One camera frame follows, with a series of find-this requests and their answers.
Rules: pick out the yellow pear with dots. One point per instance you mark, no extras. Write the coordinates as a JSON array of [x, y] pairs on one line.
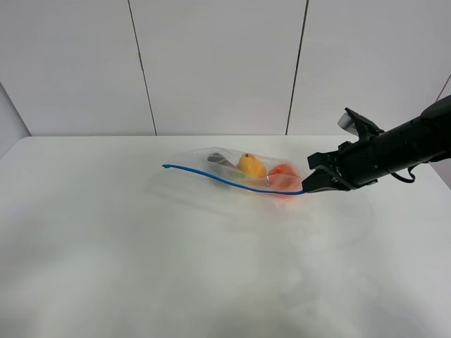
[[251, 165]]

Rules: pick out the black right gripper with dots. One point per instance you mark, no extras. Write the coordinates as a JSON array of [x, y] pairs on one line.
[[355, 165]]

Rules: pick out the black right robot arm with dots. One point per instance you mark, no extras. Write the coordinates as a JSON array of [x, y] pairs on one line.
[[378, 153]]

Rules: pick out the purple eggplant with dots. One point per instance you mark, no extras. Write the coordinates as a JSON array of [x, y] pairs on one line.
[[219, 164]]

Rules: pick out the clear zip bag blue zipper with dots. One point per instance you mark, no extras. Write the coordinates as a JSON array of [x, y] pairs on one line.
[[195, 161]]

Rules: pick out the orange fruit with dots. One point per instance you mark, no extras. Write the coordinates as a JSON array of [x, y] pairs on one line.
[[285, 179]]

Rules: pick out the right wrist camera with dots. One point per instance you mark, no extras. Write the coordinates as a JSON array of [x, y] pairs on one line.
[[358, 125]]

